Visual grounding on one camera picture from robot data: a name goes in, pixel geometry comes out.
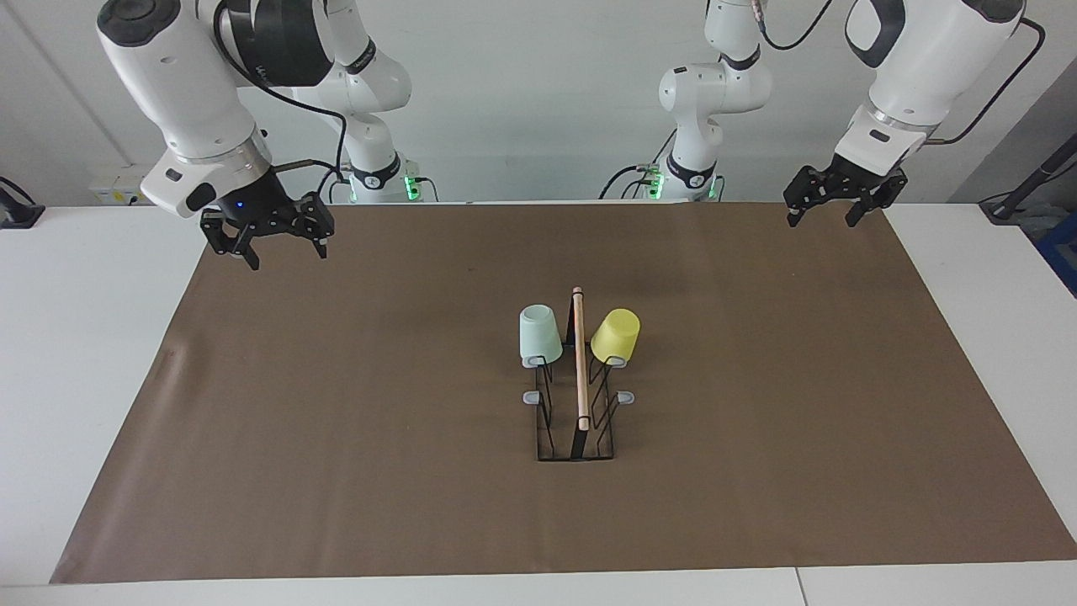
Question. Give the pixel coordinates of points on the black clamp mount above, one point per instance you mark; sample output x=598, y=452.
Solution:
x=17, y=215

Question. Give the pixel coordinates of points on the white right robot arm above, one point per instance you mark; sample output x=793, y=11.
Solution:
x=185, y=84

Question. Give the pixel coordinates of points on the green plastic cup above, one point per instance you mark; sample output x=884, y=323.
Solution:
x=540, y=337

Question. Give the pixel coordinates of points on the blue crate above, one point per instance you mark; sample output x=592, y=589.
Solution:
x=1062, y=252

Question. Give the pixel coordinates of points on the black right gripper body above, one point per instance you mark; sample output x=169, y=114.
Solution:
x=257, y=206

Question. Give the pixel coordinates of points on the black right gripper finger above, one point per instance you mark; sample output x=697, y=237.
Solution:
x=318, y=219
x=229, y=240

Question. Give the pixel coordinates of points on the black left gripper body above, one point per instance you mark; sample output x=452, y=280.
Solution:
x=858, y=177

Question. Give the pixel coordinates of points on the brown paper mat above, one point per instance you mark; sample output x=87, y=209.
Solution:
x=379, y=505

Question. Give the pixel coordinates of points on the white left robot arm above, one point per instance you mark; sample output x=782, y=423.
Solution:
x=925, y=59

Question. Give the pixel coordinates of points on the white wall socket box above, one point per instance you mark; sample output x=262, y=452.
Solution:
x=118, y=187

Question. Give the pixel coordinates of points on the yellow plastic cup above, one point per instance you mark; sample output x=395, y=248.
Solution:
x=616, y=337

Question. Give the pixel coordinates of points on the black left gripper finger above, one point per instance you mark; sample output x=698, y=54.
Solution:
x=882, y=198
x=803, y=189

